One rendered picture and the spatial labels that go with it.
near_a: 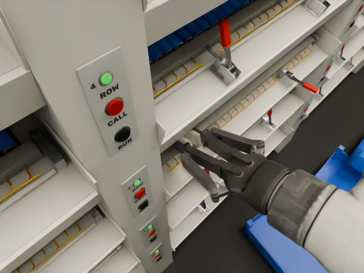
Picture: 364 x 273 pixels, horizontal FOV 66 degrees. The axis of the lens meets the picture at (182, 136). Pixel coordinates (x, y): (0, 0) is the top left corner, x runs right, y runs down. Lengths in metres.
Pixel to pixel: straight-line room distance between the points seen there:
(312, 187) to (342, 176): 0.91
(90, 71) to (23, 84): 0.05
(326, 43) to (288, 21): 0.30
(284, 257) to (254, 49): 0.75
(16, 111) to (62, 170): 0.15
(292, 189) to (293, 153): 0.89
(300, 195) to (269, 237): 0.71
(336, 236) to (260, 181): 0.11
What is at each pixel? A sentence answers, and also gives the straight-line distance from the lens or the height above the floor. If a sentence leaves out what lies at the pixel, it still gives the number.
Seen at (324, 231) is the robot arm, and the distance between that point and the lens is 0.37.
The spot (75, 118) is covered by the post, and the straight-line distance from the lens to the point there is 0.25.
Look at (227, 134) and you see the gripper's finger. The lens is 0.49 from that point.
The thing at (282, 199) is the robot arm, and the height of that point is 0.67.
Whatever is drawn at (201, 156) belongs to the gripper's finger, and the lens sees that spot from 0.46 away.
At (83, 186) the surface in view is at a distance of 0.36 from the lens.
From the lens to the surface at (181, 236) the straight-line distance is 0.91.
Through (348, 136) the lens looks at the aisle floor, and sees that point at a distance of 1.43.
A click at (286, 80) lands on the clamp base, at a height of 0.53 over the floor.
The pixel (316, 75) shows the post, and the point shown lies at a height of 0.43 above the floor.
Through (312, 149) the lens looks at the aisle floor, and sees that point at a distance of 1.31.
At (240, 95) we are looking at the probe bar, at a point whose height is 0.55.
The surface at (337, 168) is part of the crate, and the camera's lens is 1.30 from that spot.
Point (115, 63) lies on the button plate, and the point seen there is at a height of 0.85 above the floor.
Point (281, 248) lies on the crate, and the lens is 1.08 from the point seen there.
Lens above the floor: 1.00
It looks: 55 degrees down
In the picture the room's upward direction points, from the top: straight up
